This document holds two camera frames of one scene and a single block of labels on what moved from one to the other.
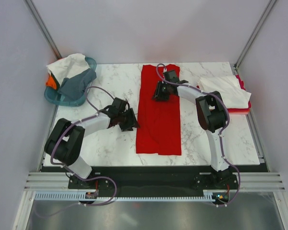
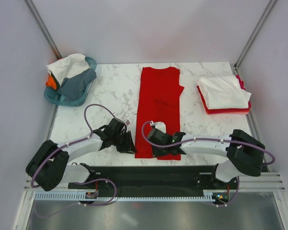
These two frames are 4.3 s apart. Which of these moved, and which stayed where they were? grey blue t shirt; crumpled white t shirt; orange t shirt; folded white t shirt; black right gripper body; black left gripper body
Moved: black right gripper body; black left gripper body
Stayed: grey blue t shirt; orange t shirt; folded white t shirt; crumpled white t shirt
